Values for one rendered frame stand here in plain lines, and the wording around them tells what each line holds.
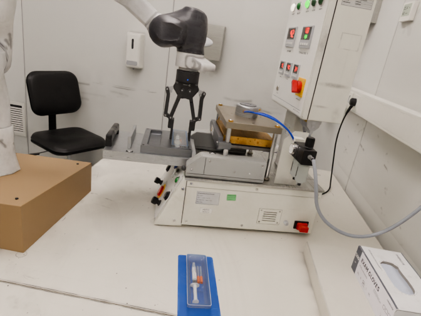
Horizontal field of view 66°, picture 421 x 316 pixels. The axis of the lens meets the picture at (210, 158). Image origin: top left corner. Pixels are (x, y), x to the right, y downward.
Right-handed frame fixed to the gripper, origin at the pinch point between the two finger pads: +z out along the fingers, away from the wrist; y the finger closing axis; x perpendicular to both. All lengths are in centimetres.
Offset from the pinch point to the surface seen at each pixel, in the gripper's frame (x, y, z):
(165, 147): 9.7, 4.7, 3.6
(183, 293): 46, -4, 28
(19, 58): -185, 131, 7
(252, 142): 9.9, -23.2, -1.6
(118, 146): 6.1, 19.5, 6.2
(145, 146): 9.8, 10.9, 3.9
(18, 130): -185, 135, 69
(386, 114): -4, -76, -15
